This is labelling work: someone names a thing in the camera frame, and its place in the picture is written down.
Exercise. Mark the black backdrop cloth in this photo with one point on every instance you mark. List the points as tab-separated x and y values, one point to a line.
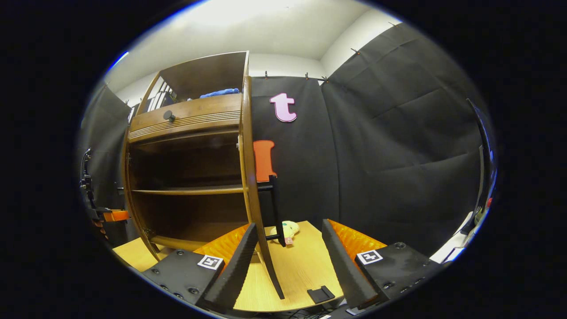
390	146

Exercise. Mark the black round drawer knob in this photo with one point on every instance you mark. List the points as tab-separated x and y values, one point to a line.
168	116

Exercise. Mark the yellow plush toy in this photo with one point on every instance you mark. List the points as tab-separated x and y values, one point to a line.
289	229

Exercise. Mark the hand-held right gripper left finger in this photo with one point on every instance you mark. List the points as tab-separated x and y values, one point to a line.
234	274

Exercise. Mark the white side table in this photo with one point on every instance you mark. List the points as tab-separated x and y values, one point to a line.
452	241

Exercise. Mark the blue folded cloth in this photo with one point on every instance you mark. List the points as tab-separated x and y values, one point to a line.
219	93

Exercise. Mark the white upright book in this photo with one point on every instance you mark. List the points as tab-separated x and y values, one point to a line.
162	97
153	102

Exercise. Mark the small black bracket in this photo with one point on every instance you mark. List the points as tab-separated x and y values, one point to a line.
321	294

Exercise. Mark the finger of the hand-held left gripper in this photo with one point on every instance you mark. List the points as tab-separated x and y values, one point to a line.
116	215

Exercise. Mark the wooden double-door shoe cabinet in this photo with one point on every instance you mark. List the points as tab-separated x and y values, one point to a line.
190	110

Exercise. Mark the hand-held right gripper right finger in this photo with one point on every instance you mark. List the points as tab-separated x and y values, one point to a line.
343	270

